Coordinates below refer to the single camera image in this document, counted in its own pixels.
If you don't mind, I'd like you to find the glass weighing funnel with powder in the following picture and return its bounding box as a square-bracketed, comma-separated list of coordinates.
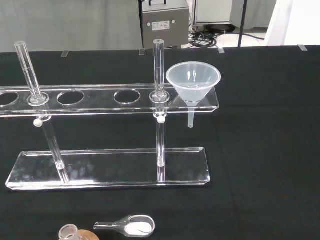
[93, 214, 156, 238]

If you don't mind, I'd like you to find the black tripod pole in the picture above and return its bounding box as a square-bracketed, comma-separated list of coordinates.
[237, 0, 249, 48]

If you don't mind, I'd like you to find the cork ring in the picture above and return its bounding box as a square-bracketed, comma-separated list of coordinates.
[74, 229, 97, 240]

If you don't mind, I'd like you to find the black floor cable bundle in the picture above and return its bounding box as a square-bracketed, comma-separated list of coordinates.
[188, 23, 236, 48]

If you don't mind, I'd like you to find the pale board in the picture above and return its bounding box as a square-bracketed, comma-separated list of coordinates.
[266, 0, 320, 47]

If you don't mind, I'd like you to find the glass round-bottom flask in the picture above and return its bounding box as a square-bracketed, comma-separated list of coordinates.
[58, 224, 79, 240]

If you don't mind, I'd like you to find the clear acrylic funnel stand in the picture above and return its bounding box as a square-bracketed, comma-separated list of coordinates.
[0, 39, 220, 192]

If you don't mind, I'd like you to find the black bench cloth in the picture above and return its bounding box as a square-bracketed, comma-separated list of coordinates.
[0, 44, 320, 240]

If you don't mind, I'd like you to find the grey equipment box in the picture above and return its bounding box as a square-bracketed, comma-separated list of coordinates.
[137, 0, 190, 50]

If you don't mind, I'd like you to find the white cabinet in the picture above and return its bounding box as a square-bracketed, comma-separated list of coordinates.
[193, 0, 235, 26]

